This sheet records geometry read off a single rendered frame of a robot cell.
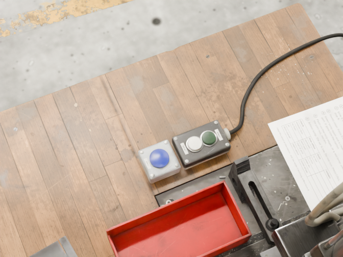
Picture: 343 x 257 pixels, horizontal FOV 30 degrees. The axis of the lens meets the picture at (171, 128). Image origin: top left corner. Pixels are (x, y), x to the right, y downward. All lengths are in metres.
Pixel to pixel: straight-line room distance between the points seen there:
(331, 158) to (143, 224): 0.42
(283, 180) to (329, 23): 1.39
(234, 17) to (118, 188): 1.41
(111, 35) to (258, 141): 1.26
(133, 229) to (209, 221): 0.15
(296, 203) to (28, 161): 0.55
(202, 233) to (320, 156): 0.30
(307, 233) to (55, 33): 1.68
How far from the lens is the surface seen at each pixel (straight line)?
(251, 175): 1.26
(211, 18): 2.57
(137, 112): 1.37
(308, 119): 1.41
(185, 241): 1.28
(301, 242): 1.06
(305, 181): 1.35
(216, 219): 1.29
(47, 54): 2.49
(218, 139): 1.32
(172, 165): 1.29
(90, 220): 1.29
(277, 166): 1.35
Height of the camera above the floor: 2.15
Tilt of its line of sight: 67 degrees down
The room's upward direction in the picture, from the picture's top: 6 degrees clockwise
